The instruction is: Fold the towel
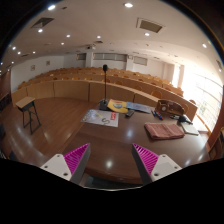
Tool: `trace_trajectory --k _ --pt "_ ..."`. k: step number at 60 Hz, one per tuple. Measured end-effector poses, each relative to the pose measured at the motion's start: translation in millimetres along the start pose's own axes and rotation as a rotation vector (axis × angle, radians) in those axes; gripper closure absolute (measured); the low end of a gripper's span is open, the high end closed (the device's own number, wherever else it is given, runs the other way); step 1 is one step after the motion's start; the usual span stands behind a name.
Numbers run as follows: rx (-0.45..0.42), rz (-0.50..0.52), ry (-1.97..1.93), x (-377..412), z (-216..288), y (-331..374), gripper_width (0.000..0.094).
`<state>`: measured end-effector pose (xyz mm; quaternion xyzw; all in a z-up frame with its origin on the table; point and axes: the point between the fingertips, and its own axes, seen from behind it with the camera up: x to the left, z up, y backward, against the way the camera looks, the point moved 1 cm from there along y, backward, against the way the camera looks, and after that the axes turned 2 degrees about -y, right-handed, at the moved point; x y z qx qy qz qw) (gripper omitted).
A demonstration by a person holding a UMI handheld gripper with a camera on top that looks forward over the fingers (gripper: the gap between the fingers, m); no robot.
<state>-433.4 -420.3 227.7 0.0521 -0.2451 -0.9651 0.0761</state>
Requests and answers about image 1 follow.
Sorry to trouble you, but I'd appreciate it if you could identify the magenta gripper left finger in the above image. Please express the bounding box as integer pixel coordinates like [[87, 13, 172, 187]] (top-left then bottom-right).
[[41, 143, 91, 184]]

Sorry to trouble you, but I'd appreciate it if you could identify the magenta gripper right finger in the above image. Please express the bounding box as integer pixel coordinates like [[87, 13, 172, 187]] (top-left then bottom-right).
[[132, 143, 181, 185]]

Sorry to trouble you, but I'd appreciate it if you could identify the folded pink towel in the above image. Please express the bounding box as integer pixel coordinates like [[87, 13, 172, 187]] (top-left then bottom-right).
[[145, 122, 185, 139]]

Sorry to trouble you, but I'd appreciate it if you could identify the blue marker pen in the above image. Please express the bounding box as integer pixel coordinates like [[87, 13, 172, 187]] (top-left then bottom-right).
[[156, 112, 163, 120]]

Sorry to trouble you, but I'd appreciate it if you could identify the white notebook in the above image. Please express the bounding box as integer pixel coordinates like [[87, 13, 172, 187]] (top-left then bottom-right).
[[181, 122, 199, 135]]

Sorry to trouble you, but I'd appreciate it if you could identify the black device on desk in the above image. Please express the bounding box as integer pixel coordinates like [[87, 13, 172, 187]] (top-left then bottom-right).
[[170, 115, 193, 125]]

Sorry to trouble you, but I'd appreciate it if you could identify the black remote control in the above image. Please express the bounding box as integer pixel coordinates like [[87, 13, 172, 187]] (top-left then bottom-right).
[[125, 110, 134, 117]]

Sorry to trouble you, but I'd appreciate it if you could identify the blue paper document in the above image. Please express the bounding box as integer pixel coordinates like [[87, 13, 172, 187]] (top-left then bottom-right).
[[126, 102, 151, 114]]

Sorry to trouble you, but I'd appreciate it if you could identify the wooden box device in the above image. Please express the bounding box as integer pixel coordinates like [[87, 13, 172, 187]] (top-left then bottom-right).
[[156, 99, 184, 116]]

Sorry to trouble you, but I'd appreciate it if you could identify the yellow envelope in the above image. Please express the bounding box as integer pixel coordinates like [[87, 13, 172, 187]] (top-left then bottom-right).
[[107, 99, 128, 113]]

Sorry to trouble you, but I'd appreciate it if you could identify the black desk microphone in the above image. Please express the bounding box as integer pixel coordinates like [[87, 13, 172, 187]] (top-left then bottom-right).
[[98, 64, 111, 112]]

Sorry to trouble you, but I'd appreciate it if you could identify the front curved wooden bench row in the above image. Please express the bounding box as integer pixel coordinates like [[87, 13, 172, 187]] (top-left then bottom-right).
[[11, 79, 198, 122]]

